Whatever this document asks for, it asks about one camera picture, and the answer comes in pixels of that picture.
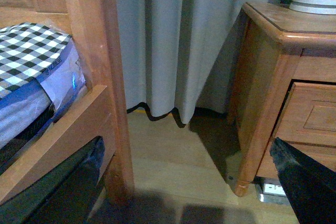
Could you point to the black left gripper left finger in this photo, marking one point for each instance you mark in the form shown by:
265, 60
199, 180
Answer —
64, 195

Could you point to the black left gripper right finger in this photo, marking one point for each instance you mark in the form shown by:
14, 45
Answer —
308, 185

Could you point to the floor power outlet box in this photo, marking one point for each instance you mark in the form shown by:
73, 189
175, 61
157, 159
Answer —
271, 191

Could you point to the plastic wrapped mattress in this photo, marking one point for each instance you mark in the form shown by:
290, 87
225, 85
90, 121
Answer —
56, 90

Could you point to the wooden nightstand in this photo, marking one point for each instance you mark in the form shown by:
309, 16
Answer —
280, 46

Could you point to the checkered bed sheet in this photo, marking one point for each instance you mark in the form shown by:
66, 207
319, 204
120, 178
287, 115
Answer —
28, 50

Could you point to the white curtain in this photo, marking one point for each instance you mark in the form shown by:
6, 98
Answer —
180, 54

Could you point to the wooden bed frame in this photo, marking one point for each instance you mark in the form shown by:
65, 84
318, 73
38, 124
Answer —
94, 27

